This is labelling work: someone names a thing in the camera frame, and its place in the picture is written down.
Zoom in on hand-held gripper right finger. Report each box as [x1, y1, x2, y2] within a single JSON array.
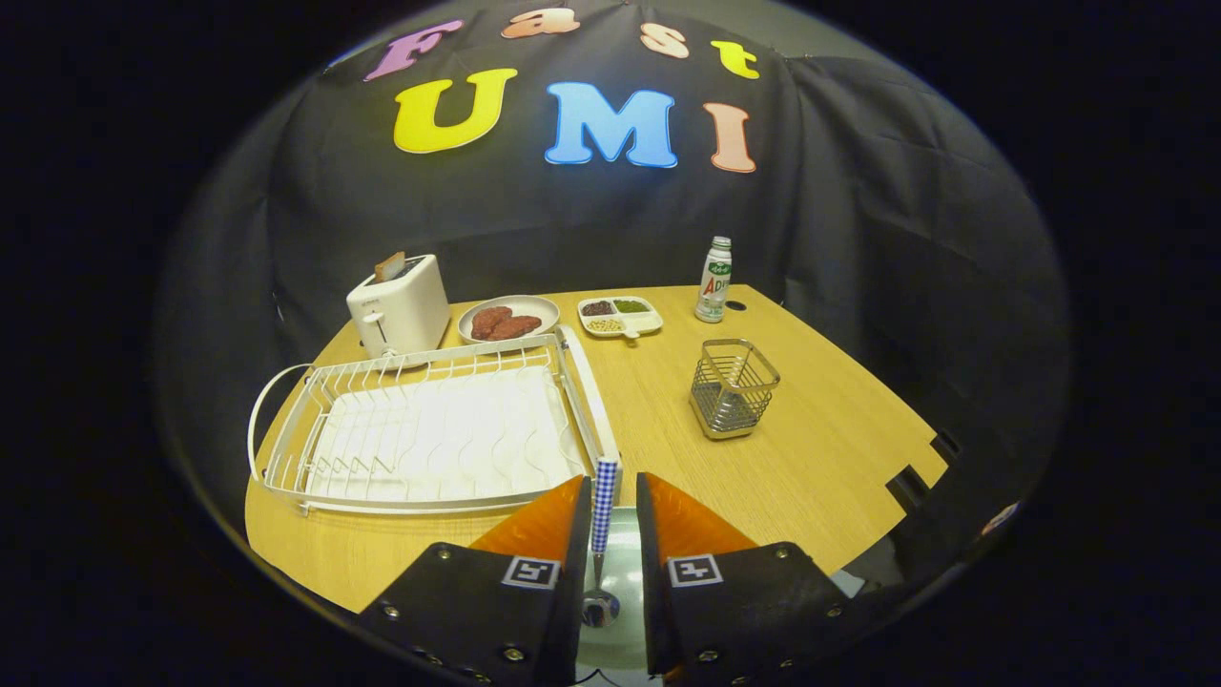
[[635, 471, 864, 683]]

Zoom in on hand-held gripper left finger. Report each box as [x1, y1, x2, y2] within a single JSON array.
[[358, 474, 594, 686]]

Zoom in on pale green plate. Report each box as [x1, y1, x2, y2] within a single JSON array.
[[575, 506, 659, 672]]

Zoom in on blue checkered handle spoon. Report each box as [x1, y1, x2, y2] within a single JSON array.
[[582, 456, 622, 629]]

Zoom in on metal wire basket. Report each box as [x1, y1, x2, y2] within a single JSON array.
[[689, 339, 781, 441]]

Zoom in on white wire dish rack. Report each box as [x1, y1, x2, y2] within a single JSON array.
[[247, 324, 623, 517]]

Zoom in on white divided dish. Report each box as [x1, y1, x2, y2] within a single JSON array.
[[577, 296, 664, 341]]

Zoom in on beige round plate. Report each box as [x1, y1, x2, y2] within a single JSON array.
[[457, 295, 561, 344]]

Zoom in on white drip tray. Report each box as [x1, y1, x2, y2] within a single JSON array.
[[305, 367, 588, 502]]

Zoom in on white green drink bottle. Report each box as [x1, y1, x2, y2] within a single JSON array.
[[694, 237, 734, 324]]

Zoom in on white toaster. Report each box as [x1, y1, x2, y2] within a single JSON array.
[[345, 254, 452, 364]]

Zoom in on black backdrop cloth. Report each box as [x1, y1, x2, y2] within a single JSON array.
[[157, 0, 1069, 573]]

